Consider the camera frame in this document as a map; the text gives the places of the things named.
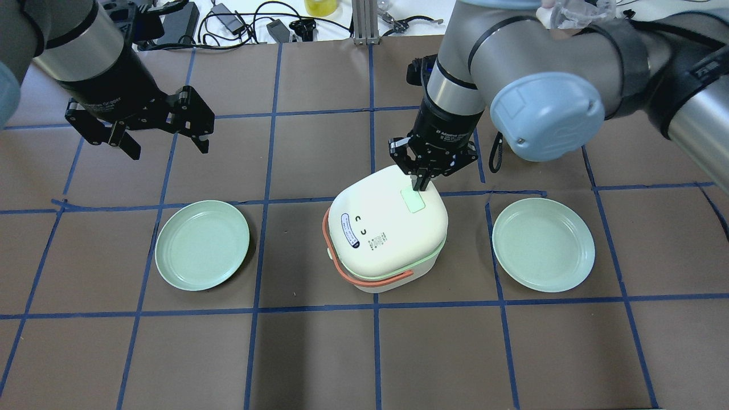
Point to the black power adapter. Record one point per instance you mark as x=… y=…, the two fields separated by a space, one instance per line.
x=279 y=32

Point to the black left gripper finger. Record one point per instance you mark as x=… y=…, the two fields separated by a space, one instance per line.
x=185 y=113
x=95 y=132

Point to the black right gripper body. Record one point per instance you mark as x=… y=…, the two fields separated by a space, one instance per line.
x=445 y=124

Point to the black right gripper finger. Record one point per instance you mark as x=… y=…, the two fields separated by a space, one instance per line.
x=438 y=164
x=413 y=166

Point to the metal pliers tool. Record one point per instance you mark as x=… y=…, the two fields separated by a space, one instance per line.
x=402 y=25

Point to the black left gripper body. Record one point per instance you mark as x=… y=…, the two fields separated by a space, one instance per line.
x=110 y=81

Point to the white rice cooker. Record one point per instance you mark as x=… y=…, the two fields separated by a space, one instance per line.
x=381 y=233

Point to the left green plate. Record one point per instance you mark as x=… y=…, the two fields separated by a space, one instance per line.
x=202 y=245

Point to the right green plate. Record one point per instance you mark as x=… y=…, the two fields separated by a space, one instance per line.
x=543 y=245

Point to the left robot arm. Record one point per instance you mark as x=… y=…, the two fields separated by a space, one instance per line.
x=87 y=48

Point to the yellow cup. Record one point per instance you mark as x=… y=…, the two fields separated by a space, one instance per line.
x=320 y=8

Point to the aluminium profile post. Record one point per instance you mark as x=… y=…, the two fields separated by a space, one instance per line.
x=365 y=22

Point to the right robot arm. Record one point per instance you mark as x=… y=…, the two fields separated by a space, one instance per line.
x=548 y=96

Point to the brown table mat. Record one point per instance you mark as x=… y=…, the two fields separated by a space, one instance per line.
x=88 y=322

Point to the green plate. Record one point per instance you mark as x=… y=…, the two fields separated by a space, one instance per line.
x=202 y=245
x=543 y=245

